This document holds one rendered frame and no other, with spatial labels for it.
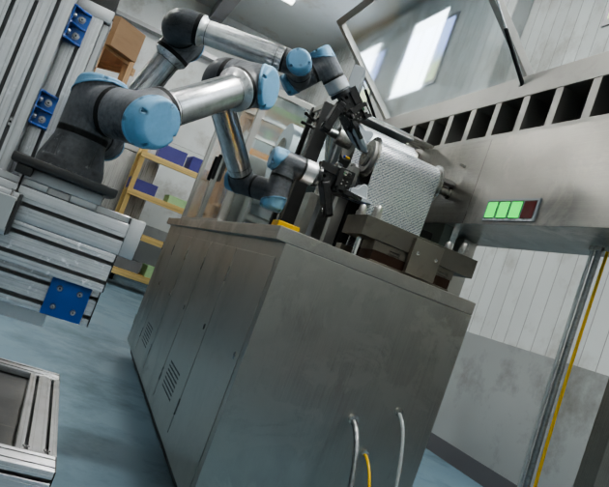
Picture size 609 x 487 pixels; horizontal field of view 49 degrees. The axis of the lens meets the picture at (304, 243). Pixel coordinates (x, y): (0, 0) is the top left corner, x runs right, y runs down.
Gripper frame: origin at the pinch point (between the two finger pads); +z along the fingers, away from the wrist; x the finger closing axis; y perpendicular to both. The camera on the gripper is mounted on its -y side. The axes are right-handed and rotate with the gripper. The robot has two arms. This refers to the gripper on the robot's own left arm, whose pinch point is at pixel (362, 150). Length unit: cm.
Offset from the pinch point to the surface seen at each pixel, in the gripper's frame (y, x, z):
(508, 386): 88, 159, 199
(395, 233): -11.9, -24.0, 23.8
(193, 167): 65, 687, -9
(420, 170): 13.9, -4.1, 14.9
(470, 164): 31.1, -5.5, 21.7
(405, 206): 3.5, -4.4, 22.8
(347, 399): -50, -30, 57
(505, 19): 57, -18, -16
